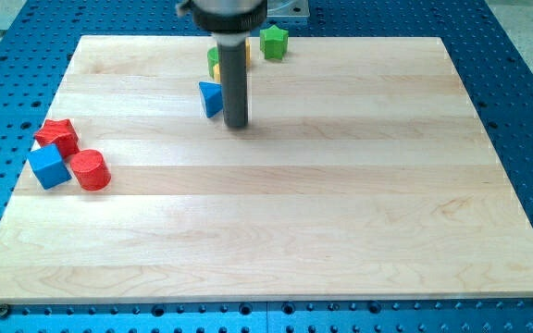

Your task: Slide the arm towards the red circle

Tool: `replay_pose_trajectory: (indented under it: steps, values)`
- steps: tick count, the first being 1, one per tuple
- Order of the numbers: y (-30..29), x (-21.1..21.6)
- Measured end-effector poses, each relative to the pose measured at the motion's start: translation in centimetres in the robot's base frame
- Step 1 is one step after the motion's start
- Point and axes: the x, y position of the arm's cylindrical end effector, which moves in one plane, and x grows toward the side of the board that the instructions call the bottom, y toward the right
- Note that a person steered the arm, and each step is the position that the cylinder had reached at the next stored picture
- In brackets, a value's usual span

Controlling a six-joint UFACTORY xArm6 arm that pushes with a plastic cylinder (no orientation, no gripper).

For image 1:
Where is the blue cube block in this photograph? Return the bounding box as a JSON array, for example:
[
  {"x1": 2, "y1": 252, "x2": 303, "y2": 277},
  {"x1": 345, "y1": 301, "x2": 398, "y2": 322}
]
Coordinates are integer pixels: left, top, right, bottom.
[{"x1": 28, "y1": 143, "x2": 71, "y2": 190}]

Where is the blue triangle block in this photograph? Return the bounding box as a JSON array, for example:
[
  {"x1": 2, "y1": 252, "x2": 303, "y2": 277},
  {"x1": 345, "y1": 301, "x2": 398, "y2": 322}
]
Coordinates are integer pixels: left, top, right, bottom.
[{"x1": 198, "y1": 81, "x2": 223, "y2": 118}]

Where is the red cylinder block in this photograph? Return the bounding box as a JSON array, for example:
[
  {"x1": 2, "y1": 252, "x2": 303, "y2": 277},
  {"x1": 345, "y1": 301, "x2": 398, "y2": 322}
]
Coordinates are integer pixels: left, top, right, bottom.
[{"x1": 69, "y1": 149, "x2": 111, "y2": 191}]

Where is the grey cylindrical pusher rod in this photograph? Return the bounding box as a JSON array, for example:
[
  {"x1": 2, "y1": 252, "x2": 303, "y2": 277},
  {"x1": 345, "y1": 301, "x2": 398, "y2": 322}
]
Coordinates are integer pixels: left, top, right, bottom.
[{"x1": 213, "y1": 32, "x2": 248, "y2": 129}]

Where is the clear acrylic bracket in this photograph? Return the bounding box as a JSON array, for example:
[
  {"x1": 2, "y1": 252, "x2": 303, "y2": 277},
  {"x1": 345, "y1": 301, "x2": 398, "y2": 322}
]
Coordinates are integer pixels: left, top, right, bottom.
[{"x1": 267, "y1": 0, "x2": 310, "y2": 18}]

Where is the yellow block behind rod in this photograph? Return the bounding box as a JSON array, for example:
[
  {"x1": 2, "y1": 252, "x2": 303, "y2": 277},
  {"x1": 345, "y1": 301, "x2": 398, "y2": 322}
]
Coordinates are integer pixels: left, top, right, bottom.
[{"x1": 245, "y1": 38, "x2": 252, "y2": 68}]

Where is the red star block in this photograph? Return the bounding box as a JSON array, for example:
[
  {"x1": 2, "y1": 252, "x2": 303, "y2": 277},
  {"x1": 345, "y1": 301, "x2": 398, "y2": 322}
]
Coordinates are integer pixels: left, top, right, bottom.
[{"x1": 34, "y1": 118, "x2": 80, "y2": 159}]

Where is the light wooden board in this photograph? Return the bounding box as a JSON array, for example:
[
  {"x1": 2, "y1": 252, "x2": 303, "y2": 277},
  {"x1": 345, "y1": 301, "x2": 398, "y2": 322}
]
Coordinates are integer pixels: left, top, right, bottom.
[{"x1": 0, "y1": 35, "x2": 533, "y2": 304}]

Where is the green cylinder block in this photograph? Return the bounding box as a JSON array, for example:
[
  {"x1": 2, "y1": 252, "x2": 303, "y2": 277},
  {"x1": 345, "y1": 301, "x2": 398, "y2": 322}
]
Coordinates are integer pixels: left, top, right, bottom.
[{"x1": 206, "y1": 46, "x2": 219, "y2": 78}]

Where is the robot arm end black flange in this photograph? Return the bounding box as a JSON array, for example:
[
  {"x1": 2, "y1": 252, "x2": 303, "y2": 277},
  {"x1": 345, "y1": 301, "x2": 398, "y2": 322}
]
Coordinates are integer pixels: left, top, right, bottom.
[{"x1": 175, "y1": 0, "x2": 267, "y2": 34}]

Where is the green star block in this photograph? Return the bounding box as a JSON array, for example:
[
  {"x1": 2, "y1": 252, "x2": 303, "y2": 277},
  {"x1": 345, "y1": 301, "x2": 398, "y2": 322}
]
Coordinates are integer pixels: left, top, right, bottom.
[{"x1": 259, "y1": 25, "x2": 289, "y2": 60}]

